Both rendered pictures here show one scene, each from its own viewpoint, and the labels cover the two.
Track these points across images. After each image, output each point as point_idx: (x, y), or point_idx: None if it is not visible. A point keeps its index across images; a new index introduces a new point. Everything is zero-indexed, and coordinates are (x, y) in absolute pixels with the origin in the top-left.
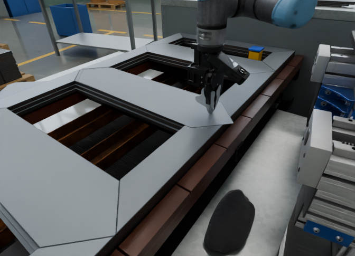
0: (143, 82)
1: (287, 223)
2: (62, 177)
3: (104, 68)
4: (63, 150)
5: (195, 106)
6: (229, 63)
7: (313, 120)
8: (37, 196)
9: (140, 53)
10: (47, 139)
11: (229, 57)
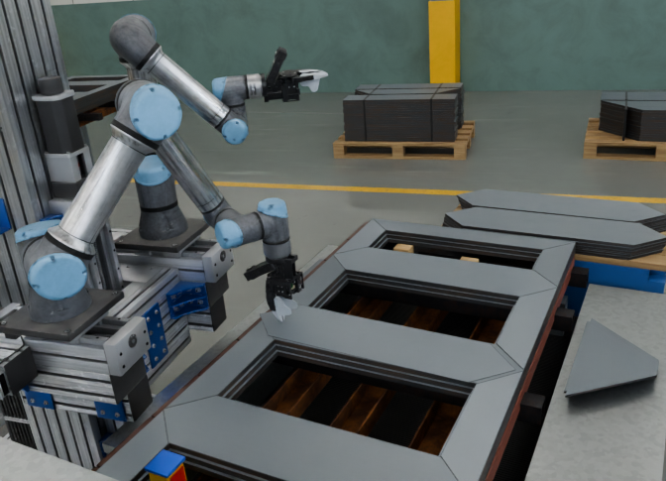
0: (384, 354)
1: (226, 334)
2: (386, 265)
3: (479, 377)
4: (402, 276)
5: (299, 326)
6: (262, 263)
7: (218, 250)
8: (390, 257)
9: (453, 446)
10: (427, 280)
11: (260, 266)
